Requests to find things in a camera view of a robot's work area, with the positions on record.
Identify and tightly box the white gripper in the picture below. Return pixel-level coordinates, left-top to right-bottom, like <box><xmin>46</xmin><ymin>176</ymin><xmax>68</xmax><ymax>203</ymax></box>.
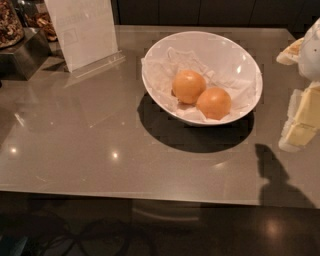
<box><xmin>276</xmin><ymin>18</ymin><xmax>320</xmax><ymax>152</ymax></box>

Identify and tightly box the orange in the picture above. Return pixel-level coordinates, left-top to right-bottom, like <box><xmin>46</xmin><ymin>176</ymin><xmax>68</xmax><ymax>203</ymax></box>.
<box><xmin>196</xmin><ymin>87</ymin><xmax>231</xmax><ymax>120</ymax></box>
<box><xmin>172</xmin><ymin>70</ymin><xmax>206</xmax><ymax>104</ymax></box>

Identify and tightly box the white ceramic bowl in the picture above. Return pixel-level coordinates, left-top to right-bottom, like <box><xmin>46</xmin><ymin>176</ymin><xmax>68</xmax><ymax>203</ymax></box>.
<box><xmin>141</xmin><ymin>30</ymin><xmax>264</xmax><ymax>127</ymax></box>

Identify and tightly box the white paper napkin liner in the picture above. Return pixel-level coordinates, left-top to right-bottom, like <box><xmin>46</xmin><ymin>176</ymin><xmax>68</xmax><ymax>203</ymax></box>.
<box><xmin>140</xmin><ymin>46</ymin><xmax>258</xmax><ymax>123</ymax></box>

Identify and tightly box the white sign in acrylic holder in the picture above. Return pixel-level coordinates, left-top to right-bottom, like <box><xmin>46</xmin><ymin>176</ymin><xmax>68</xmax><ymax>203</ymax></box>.
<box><xmin>44</xmin><ymin>0</ymin><xmax>125</xmax><ymax>78</ymax></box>

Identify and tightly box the background tray of nuts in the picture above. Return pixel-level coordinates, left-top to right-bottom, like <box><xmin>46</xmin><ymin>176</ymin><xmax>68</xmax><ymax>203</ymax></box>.
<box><xmin>24</xmin><ymin>12</ymin><xmax>57</xmax><ymax>42</ymax></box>

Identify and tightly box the stainless steel box stand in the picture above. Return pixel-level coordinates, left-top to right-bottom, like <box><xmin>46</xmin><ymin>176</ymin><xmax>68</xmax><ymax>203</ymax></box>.
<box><xmin>0</xmin><ymin>28</ymin><xmax>51</xmax><ymax>81</ymax></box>

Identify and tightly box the glass jar of nuts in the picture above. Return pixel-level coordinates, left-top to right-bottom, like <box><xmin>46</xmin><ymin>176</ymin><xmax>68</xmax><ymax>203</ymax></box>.
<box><xmin>0</xmin><ymin>0</ymin><xmax>24</xmax><ymax>49</ymax></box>

